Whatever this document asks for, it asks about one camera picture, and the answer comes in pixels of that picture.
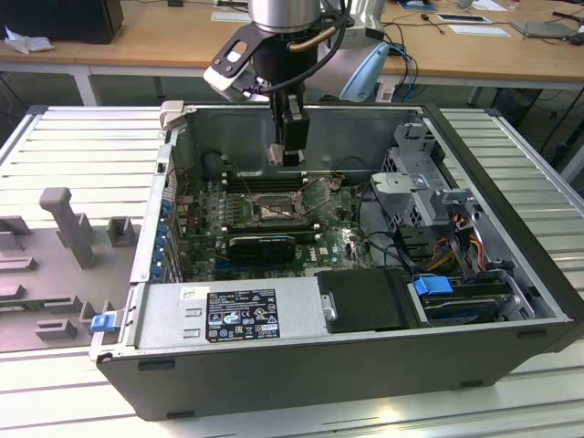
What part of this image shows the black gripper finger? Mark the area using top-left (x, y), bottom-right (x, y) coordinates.
top-left (271, 89), bottom-right (287, 146)
top-left (282, 89), bottom-right (311, 168)

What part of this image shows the silver CPU plate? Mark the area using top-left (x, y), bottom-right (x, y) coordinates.
top-left (266, 142), bottom-right (307, 168)

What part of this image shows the metal socket cover frame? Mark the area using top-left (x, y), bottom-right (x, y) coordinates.
top-left (295, 174), bottom-right (344, 219)

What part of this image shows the metal CPU socket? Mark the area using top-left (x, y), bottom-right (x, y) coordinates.
top-left (244, 191), bottom-right (308, 224)

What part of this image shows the black plastic bay cover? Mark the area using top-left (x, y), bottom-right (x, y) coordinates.
top-left (314, 268), bottom-right (414, 334)

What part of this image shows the white paper sheet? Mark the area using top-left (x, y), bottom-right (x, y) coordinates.
top-left (448, 22), bottom-right (511, 38)
top-left (211, 9), bottom-right (252, 24)

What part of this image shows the pale blue teach pendant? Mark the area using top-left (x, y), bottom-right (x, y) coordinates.
top-left (339, 39), bottom-right (392, 101)

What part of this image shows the black cylinder part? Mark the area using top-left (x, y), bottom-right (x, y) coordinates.
top-left (202, 151), bottom-right (225, 182)

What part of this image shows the green motherboard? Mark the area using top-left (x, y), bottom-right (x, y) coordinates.
top-left (175, 175), bottom-right (380, 282)

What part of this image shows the small white box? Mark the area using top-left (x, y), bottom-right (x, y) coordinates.
top-left (376, 76), bottom-right (397, 104)

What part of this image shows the light grey case latch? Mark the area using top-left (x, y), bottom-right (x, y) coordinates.
top-left (159, 100), bottom-right (186, 136)

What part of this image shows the metal drive cage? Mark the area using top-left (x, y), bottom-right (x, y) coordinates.
top-left (368, 120), bottom-right (487, 238)

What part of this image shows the black graphics card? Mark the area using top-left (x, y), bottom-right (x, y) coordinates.
top-left (226, 234), bottom-right (297, 265)

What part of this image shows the wooden desk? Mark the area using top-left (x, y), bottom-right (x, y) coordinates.
top-left (0, 0), bottom-right (584, 90)

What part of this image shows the white black-edged card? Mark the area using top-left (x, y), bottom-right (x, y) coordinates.
top-left (435, 12), bottom-right (493, 25)

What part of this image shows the hard disk in blue carrier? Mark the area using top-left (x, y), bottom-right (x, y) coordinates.
top-left (410, 275), bottom-right (515, 328)

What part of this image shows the silver power supply unit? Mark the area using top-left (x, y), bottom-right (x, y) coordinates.
top-left (136, 277), bottom-right (320, 350)

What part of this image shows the black computer tower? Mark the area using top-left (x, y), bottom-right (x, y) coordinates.
top-left (0, 0), bottom-right (124, 45)

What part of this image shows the dark grey PC case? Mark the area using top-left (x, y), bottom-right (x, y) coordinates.
top-left (89, 99), bottom-right (584, 423)

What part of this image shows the crumpled white paper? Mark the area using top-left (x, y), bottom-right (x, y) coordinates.
top-left (4, 26), bottom-right (56, 55)

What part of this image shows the grey parts rack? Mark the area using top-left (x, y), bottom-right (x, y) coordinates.
top-left (0, 186), bottom-right (142, 352)

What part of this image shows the grey laptop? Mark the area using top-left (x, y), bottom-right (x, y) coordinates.
top-left (509, 18), bottom-right (583, 45)

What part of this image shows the coloured power wire bundle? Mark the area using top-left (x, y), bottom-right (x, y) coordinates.
top-left (428, 214), bottom-right (489, 279)

